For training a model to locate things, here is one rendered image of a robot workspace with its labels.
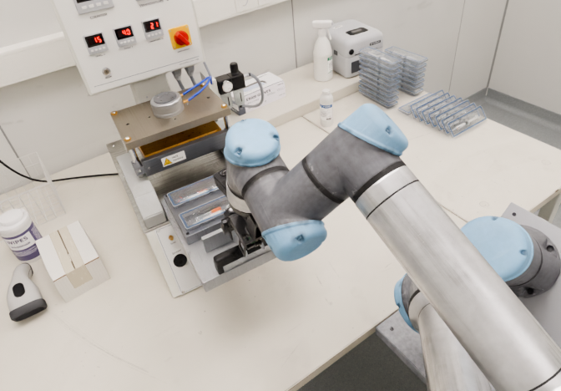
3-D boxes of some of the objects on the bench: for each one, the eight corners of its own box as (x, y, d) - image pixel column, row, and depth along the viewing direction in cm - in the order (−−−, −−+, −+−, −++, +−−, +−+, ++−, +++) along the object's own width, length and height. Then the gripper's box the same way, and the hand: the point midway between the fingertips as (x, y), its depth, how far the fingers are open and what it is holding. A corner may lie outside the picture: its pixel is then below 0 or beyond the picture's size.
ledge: (194, 118, 178) (192, 108, 175) (346, 58, 211) (346, 48, 208) (228, 148, 158) (226, 138, 155) (391, 76, 191) (391, 67, 188)
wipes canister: (16, 251, 126) (-11, 215, 117) (46, 237, 130) (22, 200, 120) (20, 269, 120) (-8, 232, 111) (52, 254, 124) (27, 217, 114)
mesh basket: (-28, 213, 142) (-51, 183, 134) (53, 180, 152) (36, 150, 144) (-23, 252, 127) (-49, 221, 119) (66, 213, 137) (49, 182, 129)
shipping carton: (48, 261, 122) (34, 239, 116) (93, 240, 127) (81, 218, 121) (62, 305, 109) (47, 283, 104) (111, 280, 114) (99, 257, 109)
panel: (180, 295, 108) (154, 230, 103) (283, 245, 118) (263, 183, 113) (182, 297, 106) (154, 231, 101) (285, 247, 116) (265, 185, 111)
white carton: (224, 105, 175) (221, 88, 170) (270, 86, 184) (268, 70, 179) (240, 116, 167) (236, 99, 162) (286, 96, 176) (285, 79, 171)
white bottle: (322, 119, 168) (321, 86, 159) (335, 121, 166) (334, 87, 157) (319, 126, 164) (317, 92, 155) (331, 128, 162) (331, 93, 153)
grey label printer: (316, 63, 199) (315, 26, 188) (351, 51, 205) (352, 15, 195) (347, 81, 181) (347, 42, 171) (385, 68, 188) (387, 30, 177)
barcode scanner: (7, 278, 118) (-8, 260, 113) (37, 264, 121) (24, 246, 116) (17, 331, 104) (2, 312, 99) (51, 313, 107) (37, 294, 102)
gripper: (239, 231, 65) (239, 279, 83) (289, 207, 68) (279, 259, 86) (215, 188, 69) (220, 243, 87) (264, 168, 72) (260, 225, 90)
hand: (243, 237), depth 87 cm, fingers closed, pressing on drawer
